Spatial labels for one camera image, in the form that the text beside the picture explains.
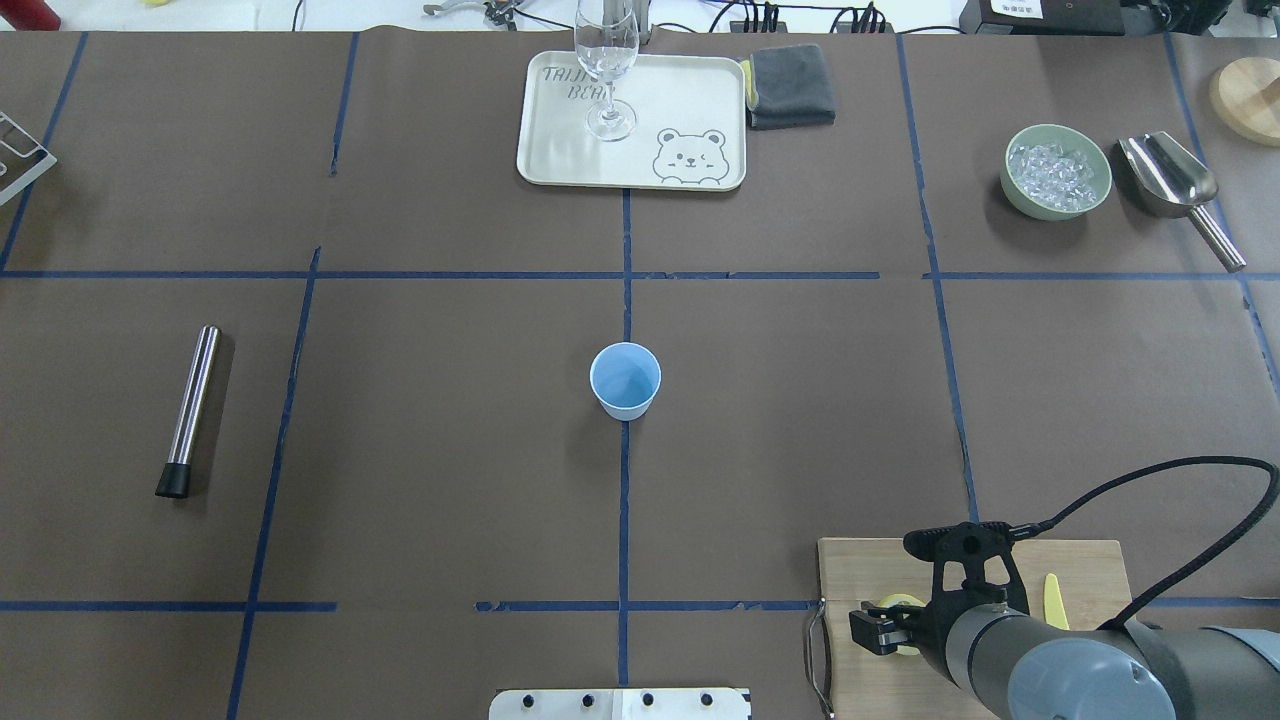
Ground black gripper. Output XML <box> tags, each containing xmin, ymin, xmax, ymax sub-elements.
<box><xmin>849</xmin><ymin>600</ymin><xmax>951</xmax><ymax>671</ymax></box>

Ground yellow lemon slices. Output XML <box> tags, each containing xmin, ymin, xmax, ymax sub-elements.
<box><xmin>877</xmin><ymin>593</ymin><xmax>925</xmax><ymax>656</ymax></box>

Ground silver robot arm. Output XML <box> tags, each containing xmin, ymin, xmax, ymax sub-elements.
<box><xmin>849</xmin><ymin>602</ymin><xmax>1279</xmax><ymax>719</ymax></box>

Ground light blue cup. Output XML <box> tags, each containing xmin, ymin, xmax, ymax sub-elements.
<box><xmin>588</xmin><ymin>342</ymin><xmax>662</xmax><ymax>421</ymax></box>

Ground wooden cup tree stand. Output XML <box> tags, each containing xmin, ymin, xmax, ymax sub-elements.
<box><xmin>1210</xmin><ymin>56</ymin><xmax>1279</xmax><ymax>147</ymax></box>

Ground yellow plastic knife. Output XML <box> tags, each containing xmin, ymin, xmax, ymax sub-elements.
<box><xmin>1042</xmin><ymin>571</ymin><xmax>1071</xmax><ymax>632</ymax></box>

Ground bamboo cutting board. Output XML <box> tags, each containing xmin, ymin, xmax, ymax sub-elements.
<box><xmin>817</xmin><ymin>538</ymin><xmax>1139</xmax><ymax>720</ymax></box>

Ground green bowl of ice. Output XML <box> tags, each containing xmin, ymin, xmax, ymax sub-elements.
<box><xmin>1000</xmin><ymin>124</ymin><xmax>1114</xmax><ymax>222</ymax></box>

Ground steel ice scoop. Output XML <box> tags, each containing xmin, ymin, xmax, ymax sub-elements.
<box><xmin>1117</xmin><ymin>131</ymin><xmax>1247</xmax><ymax>273</ymax></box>

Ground cream bear tray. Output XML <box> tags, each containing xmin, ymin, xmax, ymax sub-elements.
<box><xmin>515</xmin><ymin>51</ymin><xmax>748</xmax><ymax>192</ymax></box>

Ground clear wine glass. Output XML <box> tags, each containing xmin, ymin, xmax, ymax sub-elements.
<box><xmin>573</xmin><ymin>1</ymin><xmax>640</xmax><ymax>142</ymax></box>

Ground steel muddler black tip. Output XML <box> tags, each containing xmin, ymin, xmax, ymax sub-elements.
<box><xmin>154</xmin><ymin>325</ymin><xmax>221</xmax><ymax>498</ymax></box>

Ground red bottle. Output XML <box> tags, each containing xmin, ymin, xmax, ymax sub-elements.
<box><xmin>0</xmin><ymin>0</ymin><xmax>61</xmax><ymax>31</ymax></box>

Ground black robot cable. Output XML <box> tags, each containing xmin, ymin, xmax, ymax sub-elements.
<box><xmin>1010</xmin><ymin>456</ymin><xmax>1280</xmax><ymax>632</ymax></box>

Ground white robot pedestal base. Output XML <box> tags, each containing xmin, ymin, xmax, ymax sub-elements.
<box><xmin>488</xmin><ymin>687</ymin><xmax>753</xmax><ymax>719</ymax></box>

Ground white wire cup rack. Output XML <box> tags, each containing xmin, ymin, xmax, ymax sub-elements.
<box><xmin>0</xmin><ymin>113</ymin><xmax>58</xmax><ymax>205</ymax></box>

